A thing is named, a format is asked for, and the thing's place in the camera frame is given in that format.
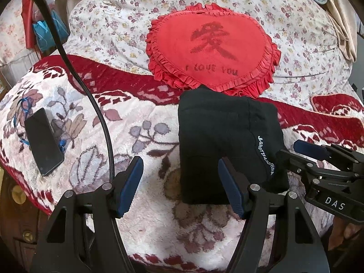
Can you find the black smartphone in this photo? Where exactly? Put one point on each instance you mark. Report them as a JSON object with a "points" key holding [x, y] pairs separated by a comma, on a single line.
{"points": [[42, 142]]}

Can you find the beige folded cloth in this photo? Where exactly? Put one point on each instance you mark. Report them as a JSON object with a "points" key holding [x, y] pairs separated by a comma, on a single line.
{"points": [[341, 25]]}

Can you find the red heart-shaped ruffled pillow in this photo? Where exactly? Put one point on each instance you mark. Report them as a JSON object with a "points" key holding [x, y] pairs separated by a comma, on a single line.
{"points": [[210, 42]]}

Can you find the blue plastic bag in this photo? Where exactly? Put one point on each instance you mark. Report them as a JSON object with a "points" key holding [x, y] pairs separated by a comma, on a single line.
{"points": [[48, 34]]}

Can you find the floral fabric furniture cover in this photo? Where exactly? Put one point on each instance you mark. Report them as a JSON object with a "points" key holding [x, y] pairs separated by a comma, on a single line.
{"points": [[11, 34]]}

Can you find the black pants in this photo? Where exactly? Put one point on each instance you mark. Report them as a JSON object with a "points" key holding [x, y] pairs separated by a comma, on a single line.
{"points": [[216, 130]]}

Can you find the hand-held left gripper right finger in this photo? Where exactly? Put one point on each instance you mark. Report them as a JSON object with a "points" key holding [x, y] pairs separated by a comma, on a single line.
{"points": [[231, 186]]}

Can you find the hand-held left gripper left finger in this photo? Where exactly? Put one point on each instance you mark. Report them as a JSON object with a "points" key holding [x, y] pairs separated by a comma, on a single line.
{"points": [[129, 186]]}

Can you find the red and white floral blanket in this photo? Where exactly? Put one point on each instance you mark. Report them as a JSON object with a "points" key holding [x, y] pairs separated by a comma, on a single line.
{"points": [[85, 136]]}

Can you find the red cloth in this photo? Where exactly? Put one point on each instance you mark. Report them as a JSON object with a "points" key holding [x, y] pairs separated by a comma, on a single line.
{"points": [[28, 25]]}

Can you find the floral print quilt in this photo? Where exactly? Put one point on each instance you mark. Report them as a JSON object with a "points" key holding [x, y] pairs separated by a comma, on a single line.
{"points": [[119, 22]]}

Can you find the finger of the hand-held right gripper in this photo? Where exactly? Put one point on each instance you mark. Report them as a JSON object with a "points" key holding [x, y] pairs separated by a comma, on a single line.
{"points": [[310, 149], [293, 162]]}

